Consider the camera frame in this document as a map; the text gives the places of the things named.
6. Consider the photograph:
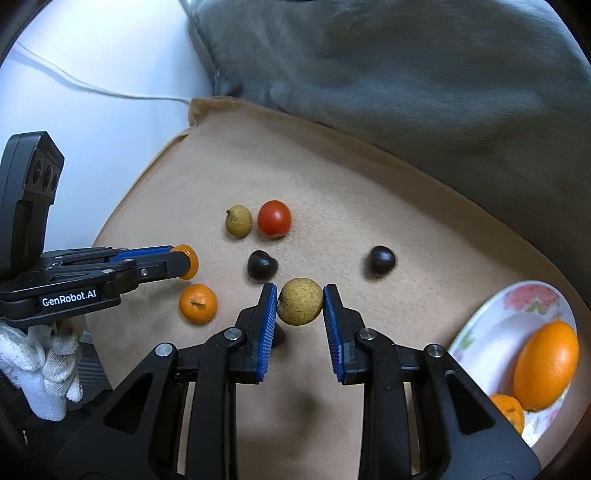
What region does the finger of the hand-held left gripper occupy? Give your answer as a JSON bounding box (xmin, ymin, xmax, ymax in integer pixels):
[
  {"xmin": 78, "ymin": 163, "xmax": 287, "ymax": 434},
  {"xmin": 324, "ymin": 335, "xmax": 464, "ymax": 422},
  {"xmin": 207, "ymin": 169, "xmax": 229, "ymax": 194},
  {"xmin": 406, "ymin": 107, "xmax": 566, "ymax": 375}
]
[
  {"xmin": 36, "ymin": 250, "xmax": 193, "ymax": 296},
  {"xmin": 41, "ymin": 244, "xmax": 176, "ymax": 269}
]

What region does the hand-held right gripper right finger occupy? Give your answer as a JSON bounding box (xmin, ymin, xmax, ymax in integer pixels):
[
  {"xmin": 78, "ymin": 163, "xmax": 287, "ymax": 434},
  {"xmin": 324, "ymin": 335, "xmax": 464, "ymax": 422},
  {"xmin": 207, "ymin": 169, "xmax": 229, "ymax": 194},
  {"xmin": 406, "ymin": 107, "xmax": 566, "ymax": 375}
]
[{"xmin": 323, "ymin": 284, "xmax": 541, "ymax": 480}]

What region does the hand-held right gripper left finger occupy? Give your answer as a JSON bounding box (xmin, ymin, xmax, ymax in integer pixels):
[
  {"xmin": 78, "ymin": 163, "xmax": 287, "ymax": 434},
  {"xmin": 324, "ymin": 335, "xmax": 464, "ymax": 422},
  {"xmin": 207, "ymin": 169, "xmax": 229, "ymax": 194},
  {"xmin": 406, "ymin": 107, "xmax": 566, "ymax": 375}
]
[{"xmin": 58, "ymin": 282, "xmax": 278, "ymax": 480}]

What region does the small mandarin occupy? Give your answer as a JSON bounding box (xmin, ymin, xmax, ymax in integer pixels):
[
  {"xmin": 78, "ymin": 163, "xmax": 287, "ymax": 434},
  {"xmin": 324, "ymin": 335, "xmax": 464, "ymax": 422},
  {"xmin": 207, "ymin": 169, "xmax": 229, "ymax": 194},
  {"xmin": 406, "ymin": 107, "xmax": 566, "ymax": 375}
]
[
  {"xmin": 178, "ymin": 244, "xmax": 200, "ymax": 281},
  {"xmin": 178, "ymin": 283, "xmax": 218, "ymax": 325},
  {"xmin": 488, "ymin": 393, "xmax": 526, "ymax": 435}
]

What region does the large brown longan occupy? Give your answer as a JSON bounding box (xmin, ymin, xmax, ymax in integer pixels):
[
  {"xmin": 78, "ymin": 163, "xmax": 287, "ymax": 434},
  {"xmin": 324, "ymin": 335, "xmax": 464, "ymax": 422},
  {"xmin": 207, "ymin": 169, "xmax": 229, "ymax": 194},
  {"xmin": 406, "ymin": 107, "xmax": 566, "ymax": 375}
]
[{"xmin": 276, "ymin": 277, "xmax": 323, "ymax": 326}]

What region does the dark purple round fruit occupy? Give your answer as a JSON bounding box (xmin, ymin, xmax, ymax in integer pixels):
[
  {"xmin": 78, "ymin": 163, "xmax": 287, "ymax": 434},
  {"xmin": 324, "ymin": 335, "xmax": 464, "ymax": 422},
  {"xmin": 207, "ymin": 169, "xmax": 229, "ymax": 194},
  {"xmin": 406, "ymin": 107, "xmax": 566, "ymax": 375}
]
[
  {"xmin": 247, "ymin": 250, "xmax": 279, "ymax": 281},
  {"xmin": 366, "ymin": 246, "xmax": 396, "ymax": 278}
]

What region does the small brown longan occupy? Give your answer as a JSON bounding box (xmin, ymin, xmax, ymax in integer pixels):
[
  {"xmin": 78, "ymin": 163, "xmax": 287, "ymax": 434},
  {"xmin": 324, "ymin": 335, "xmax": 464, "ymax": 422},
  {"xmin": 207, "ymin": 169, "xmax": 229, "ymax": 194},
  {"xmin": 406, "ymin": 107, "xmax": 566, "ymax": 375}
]
[{"xmin": 225, "ymin": 204, "xmax": 253, "ymax": 238}]

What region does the red tomato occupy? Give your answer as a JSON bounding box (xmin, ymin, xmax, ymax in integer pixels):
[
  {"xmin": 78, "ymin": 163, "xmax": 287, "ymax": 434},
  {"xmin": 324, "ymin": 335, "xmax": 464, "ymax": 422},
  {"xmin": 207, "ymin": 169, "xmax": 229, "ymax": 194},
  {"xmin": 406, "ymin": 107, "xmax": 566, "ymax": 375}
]
[{"xmin": 257, "ymin": 200, "xmax": 293, "ymax": 239}]

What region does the white floral plate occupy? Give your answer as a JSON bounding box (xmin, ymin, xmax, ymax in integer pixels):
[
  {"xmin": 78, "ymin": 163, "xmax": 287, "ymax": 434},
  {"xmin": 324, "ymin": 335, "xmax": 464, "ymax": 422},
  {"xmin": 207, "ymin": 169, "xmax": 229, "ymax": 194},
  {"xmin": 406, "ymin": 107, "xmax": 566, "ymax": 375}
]
[{"xmin": 447, "ymin": 280, "xmax": 579, "ymax": 448}]

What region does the large oval orange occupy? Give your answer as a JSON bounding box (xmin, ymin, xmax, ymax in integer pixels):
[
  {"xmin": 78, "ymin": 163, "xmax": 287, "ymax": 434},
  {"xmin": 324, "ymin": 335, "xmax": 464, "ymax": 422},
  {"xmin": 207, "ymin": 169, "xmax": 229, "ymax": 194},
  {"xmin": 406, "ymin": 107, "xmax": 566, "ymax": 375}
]
[{"xmin": 512, "ymin": 322, "xmax": 580, "ymax": 411}]

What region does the person's left hand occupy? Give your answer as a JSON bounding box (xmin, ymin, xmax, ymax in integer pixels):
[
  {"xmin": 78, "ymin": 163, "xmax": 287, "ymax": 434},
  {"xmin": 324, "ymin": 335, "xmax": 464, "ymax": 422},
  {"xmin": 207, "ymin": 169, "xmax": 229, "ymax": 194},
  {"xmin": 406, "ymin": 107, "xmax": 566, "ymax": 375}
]
[{"xmin": 0, "ymin": 318, "xmax": 84, "ymax": 421}]

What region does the tan blanket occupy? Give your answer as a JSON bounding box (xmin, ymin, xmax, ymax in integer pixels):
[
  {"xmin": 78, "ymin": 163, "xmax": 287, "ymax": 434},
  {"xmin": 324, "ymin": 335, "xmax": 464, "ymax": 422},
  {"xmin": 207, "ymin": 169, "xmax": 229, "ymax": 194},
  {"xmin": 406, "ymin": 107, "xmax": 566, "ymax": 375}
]
[{"xmin": 85, "ymin": 96, "xmax": 591, "ymax": 480}]

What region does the grey plush blanket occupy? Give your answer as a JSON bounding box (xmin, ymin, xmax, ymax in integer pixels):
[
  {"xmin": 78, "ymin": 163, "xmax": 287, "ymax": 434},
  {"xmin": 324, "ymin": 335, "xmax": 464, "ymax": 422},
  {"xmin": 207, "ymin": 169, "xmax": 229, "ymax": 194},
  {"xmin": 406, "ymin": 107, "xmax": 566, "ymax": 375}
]
[{"xmin": 178, "ymin": 0, "xmax": 591, "ymax": 264}]

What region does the white cable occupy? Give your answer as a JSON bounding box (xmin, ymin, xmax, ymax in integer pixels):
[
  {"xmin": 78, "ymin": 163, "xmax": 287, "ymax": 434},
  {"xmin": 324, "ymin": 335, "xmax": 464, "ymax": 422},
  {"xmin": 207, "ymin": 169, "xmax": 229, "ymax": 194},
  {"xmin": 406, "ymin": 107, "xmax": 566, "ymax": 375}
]
[{"xmin": 16, "ymin": 41, "xmax": 191, "ymax": 103}]

